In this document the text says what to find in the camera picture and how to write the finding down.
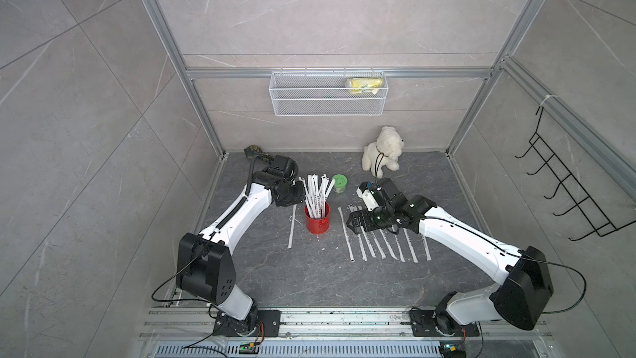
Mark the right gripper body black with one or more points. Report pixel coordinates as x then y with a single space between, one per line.
374 219

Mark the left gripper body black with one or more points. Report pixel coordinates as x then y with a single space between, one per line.
291 194

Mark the bundle of white straws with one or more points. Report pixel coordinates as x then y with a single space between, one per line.
317 189

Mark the red cup container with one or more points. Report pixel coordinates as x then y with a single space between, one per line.
318 226

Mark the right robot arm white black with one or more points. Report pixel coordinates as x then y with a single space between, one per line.
522 285

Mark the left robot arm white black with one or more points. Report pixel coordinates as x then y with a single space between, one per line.
205 266

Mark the camouflage cloth piece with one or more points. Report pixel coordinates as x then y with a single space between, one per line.
254 151

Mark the green lid jar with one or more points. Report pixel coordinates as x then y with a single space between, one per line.
340 183

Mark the white plush dog toy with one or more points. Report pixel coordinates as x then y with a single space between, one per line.
384 152

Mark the yellow sponge in basket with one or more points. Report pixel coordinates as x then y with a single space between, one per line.
364 85

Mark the white wire mesh basket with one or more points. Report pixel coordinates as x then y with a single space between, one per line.
323 93

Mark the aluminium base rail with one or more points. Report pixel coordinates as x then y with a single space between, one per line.
296 324

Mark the black wire hook rack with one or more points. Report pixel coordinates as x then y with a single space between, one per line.
579 200

